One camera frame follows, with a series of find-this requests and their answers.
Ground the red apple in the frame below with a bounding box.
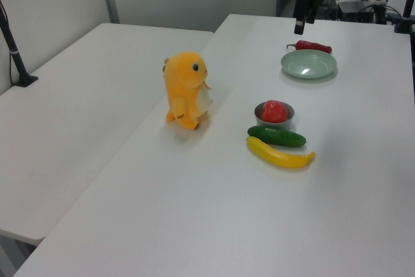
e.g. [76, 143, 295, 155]
[260, 99, 290, 124]

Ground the red chili pepper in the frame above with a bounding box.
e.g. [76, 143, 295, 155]
[286, 40, 333, 55]

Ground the black electronics box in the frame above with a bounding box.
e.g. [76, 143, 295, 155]
[336, 0, 377, 22]

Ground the pale green round plate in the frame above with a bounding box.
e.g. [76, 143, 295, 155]
[280, 49, 339, 81]

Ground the small grey bowl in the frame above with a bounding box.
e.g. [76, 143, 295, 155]
[254, 101, 296, 130]

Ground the green cucumber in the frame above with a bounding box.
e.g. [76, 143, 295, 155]
[246, 125, 307, 149]

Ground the orange plush dinosaur toy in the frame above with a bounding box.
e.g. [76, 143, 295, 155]
[161, 50, 215, 132]

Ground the yellow banana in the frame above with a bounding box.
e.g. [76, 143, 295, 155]
[245, 136, 316, 169]

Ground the black pole with base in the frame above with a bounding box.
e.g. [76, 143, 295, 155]
[0, 0, 40, 88]

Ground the black camera stand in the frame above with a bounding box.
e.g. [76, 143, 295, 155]
[393, 0, 415, 34]

